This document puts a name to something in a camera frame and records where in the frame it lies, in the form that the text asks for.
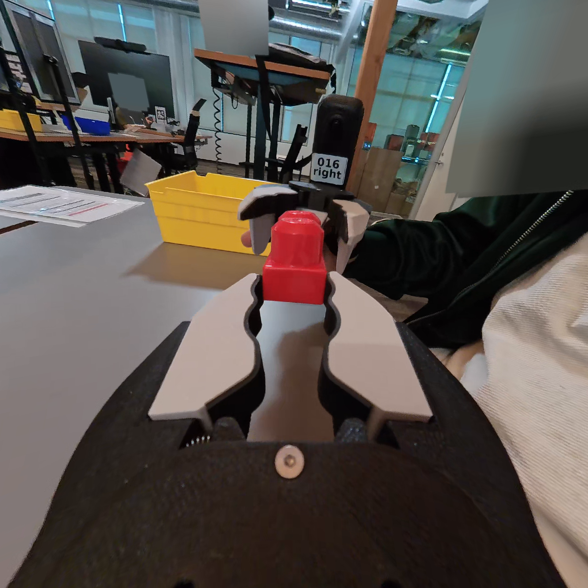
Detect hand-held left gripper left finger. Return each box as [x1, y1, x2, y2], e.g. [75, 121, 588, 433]
[147, 273, 267, 435]

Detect laminated paper sheet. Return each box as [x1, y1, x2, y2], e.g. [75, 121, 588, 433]
[0, 185, 144, 227]

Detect grey tilted panel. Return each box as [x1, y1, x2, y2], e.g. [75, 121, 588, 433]
[119, 147, 162, 197]

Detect person's green jacket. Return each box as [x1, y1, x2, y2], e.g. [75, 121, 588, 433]
[404, 188, 588, 350]

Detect wooden pillar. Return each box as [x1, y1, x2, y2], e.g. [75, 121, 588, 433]
[355, 0, 398, 184]

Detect raised wooden standing desk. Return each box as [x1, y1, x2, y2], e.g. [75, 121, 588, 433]
[194, 46, 334, 181]

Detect small yellow storage bin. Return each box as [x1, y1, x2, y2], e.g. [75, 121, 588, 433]
[0, 109, 43, 132]

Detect large black monitor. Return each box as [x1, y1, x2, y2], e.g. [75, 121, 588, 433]
[77, 39, 176, 126]

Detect black coiled cable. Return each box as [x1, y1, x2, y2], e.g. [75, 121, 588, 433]
[211, 84, 225, 176]

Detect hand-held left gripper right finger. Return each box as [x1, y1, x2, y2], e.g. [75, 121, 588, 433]
[318, 271, 435, 444]

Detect long wooden desk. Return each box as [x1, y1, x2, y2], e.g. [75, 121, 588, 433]
[0, 128, 213, 194]

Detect black camera bar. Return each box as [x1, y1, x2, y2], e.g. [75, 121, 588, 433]
[94, 37, 148, 52]

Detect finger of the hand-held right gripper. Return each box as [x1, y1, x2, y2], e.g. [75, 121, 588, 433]
[237, 185, 299, 255]
[322, 198, 373, 274]

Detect dark bag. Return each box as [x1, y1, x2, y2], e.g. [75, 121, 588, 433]
[268, 42, 337, 76]

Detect cardboard boxes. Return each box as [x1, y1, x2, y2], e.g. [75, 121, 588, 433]
[356, 146, 419, 216]

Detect black monitor on arm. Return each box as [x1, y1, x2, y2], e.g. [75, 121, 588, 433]
[1, 0, 81, 106]

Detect blue storage bin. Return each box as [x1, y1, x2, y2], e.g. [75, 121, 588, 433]
[61, 115, 112, 137]

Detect empty yellow plastic bin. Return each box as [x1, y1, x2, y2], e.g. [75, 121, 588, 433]
[145, 172, 276, 255]

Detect red toy brick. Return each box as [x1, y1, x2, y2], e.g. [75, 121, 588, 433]
[262, 210, 328, 305]

